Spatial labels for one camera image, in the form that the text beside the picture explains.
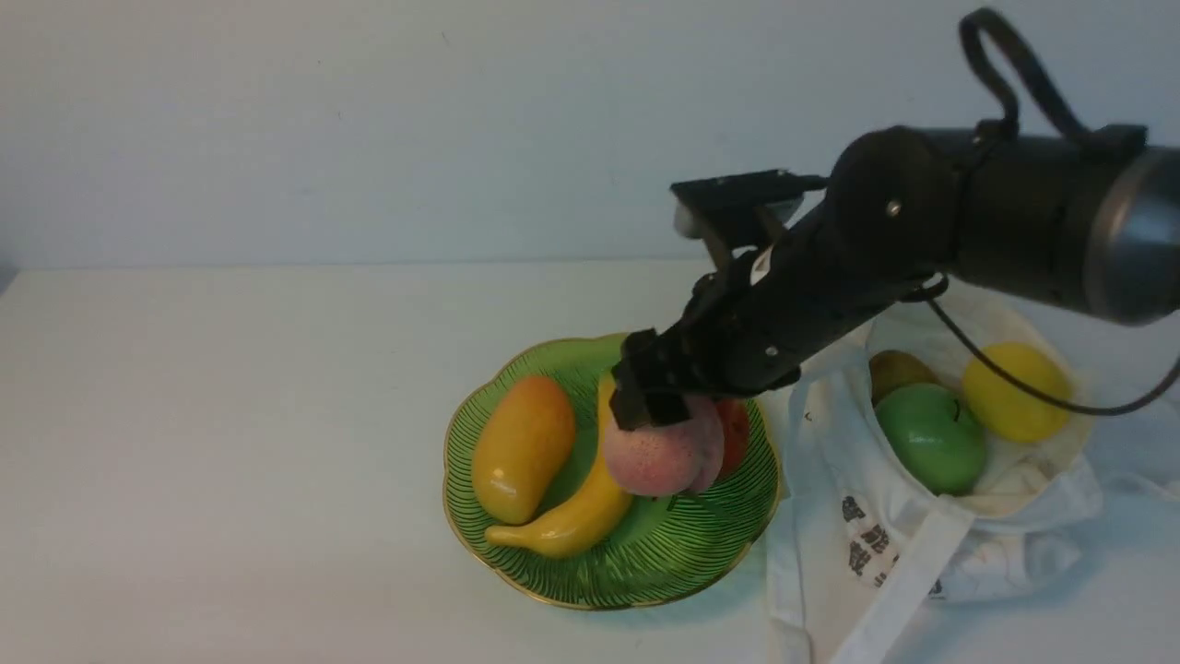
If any brown green pear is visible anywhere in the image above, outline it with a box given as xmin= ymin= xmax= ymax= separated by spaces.
xmin=868 ymin=350 xmax=939 ymax=407

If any yellow lemon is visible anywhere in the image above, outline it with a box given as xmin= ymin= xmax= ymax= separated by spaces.
xmin=962 ymin=343 xmax=1073 ymax=445

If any red apple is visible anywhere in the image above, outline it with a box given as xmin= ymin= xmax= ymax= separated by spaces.
xmin=716 ymin=399 xmax=750 ymax=484

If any pink peach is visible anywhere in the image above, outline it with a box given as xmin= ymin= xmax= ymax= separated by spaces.
xmin=602 ymin=396 xmax=725 ymax=499

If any green scalloped plate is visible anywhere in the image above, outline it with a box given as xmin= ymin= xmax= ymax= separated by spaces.
xmin=445 ymin=335 xmax=787 ymax=612

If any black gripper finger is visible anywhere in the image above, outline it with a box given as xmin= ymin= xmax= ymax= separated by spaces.
xmin=608 ymin=331 xmax=690 ymax=432

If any white cloth bag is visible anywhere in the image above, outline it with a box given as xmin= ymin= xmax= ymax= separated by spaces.
xmin=765 ymin=277 xmax=1180 ymax=664

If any yellow orange mango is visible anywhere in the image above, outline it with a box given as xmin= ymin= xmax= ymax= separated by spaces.
xmin=471 ymin=375 xmax=576 ymax=525

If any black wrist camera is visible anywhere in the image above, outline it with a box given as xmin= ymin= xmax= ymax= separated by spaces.
xmin=669 ymin=169 xmax=830 ymax=269

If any yellow banana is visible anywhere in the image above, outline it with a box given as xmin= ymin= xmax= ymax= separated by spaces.
xmin=485 ymin=373 xmax=632 ymax=559

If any green apple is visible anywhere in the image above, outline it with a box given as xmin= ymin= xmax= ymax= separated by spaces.
xmin=874 ymin=384 xmax=989 ymax=497

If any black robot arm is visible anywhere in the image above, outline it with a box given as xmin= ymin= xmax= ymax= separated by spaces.
xmin=610 ymin=126 xmax=1176 ymax=432

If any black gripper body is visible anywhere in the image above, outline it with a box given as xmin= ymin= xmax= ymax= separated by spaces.
xmin=656 ymin=198 xmax=940 ymax=397

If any black cable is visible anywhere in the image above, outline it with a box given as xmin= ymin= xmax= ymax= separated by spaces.
xmin=903 ymin=7 xmax=1180 ymax=418

